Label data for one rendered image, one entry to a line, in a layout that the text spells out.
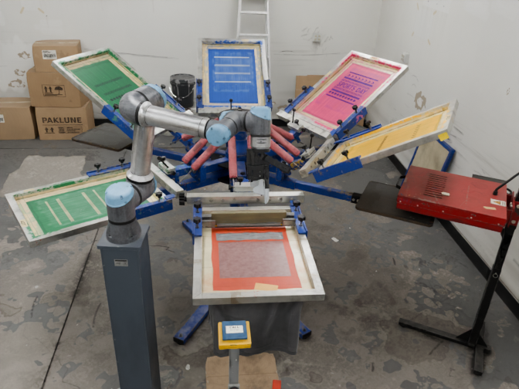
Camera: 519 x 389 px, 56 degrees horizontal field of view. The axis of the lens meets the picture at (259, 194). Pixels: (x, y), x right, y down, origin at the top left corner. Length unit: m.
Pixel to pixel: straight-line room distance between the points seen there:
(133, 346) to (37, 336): 1.21
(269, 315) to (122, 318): 0.68
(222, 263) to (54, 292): 1.83
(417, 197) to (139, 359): 1.72
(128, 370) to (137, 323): 0.32
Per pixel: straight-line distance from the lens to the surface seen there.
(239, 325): 2.06
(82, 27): 6.64
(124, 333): 2.48
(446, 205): 2.86
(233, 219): 2.63
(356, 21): 6.72
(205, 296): 2.17
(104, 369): 3.30
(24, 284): 4.10
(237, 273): 2.35
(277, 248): 2.52
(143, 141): 2.06
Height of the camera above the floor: 2.39
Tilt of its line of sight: 28 degrees down
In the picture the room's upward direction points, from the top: 2 degrees clockwise
